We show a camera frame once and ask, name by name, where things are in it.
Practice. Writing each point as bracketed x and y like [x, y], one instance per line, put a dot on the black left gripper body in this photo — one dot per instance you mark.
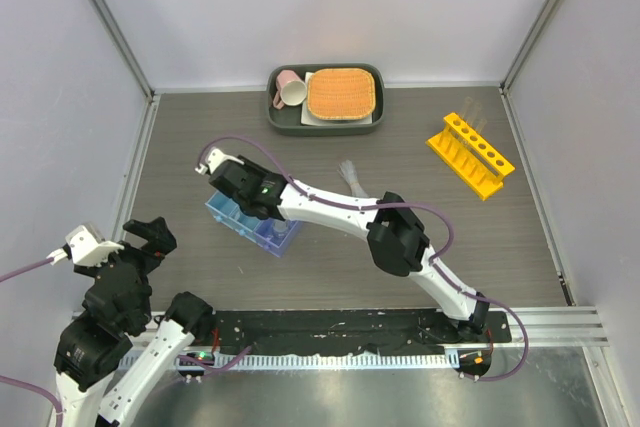
[145, 262]

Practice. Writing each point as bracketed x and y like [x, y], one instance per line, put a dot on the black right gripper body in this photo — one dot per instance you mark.
[248, 169]

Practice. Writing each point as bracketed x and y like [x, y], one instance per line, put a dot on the blue three-compartment organizer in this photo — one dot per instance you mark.
[227, 212]

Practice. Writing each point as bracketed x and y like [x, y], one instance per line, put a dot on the bundle of plastic pipettes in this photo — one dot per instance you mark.
[348, 172]

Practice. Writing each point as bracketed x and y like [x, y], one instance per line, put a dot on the yellow test tube rack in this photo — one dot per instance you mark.
[470, 156]

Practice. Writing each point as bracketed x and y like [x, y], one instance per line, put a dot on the clear glass test tube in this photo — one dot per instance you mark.
[480, 113]
[481, 126]
[468, 113]

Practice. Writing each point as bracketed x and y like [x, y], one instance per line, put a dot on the clear glass stoppered bottle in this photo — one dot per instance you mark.
[279, 230]

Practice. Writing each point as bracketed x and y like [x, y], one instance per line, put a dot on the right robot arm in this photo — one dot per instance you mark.
[394, 234]

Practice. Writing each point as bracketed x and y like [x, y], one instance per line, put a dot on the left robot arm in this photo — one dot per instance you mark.
[88, 356]

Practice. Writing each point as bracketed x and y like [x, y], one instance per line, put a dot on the dark green plastic tray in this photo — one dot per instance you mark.
[297, 121]

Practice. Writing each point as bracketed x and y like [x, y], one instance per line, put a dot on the pink ceramic mug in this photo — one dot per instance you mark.
[291, 90]

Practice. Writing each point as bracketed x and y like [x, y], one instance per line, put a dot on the orange woven basket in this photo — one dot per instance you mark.
[341, 94]

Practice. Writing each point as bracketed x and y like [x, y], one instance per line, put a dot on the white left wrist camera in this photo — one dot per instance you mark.
[85, 246]

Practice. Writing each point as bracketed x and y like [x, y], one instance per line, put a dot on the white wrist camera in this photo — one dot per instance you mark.
[85, 246]
[215, 158]

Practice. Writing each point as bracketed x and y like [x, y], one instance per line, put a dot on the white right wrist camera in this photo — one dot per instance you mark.
[215, 158]

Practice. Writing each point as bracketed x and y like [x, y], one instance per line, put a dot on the white slotted cable duct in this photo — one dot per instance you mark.
[364, 361]

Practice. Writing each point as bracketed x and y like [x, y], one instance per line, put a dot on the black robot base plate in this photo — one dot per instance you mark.
[342, 332]

